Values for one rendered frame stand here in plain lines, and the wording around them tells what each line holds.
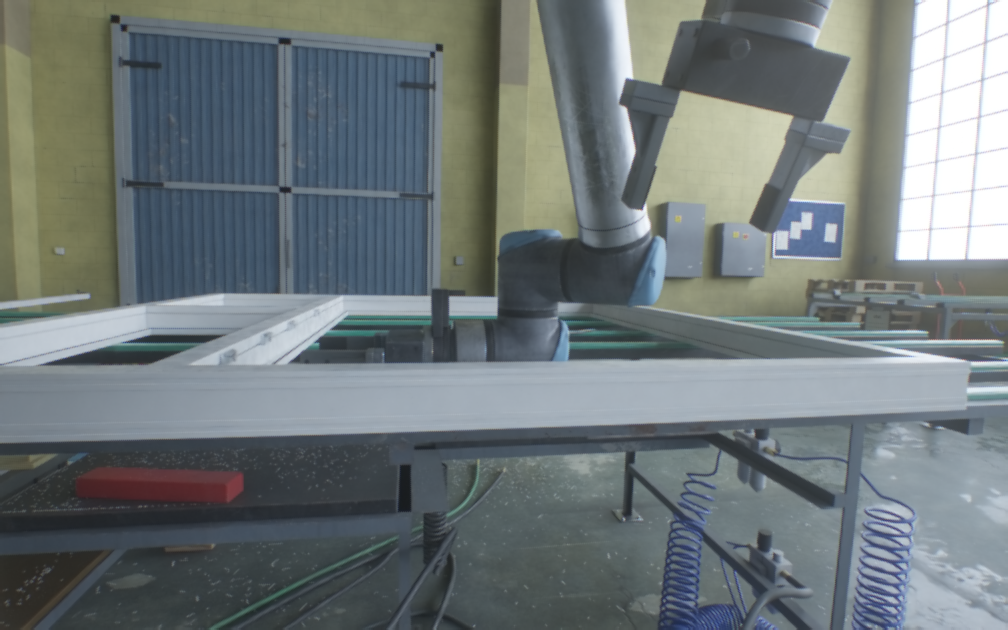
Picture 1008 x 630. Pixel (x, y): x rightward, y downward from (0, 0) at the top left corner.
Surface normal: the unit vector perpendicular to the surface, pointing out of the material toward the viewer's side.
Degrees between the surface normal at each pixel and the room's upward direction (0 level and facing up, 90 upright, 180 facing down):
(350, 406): 90
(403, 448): 90
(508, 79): 90
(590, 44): 120
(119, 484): 90
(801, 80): 113
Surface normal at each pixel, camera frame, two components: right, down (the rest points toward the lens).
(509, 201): 0.18, 0.09
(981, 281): -0.98, 0.00
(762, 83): 0.08, 0.48
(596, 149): -0.22, 0.59
